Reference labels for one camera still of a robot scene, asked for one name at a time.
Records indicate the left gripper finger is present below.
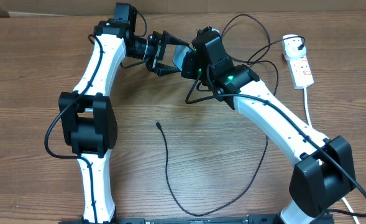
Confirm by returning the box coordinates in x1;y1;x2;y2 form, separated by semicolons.
162;30;190;46
154;63;180;77

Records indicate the smartphone with teal screen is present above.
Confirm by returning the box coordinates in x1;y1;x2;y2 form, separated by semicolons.
172;45;191;71

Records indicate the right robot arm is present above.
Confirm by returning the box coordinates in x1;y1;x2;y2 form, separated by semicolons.
173;29;357;223

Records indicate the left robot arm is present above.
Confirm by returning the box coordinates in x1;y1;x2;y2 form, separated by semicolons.
57;2;186;223

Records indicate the white charger adapter plug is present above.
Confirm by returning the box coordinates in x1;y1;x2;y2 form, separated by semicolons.
282;34;307;61

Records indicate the white power strip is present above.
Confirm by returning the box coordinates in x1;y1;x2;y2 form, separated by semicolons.
287;56;314;90

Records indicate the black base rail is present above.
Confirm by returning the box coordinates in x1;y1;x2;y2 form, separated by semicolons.
58;213;336;224

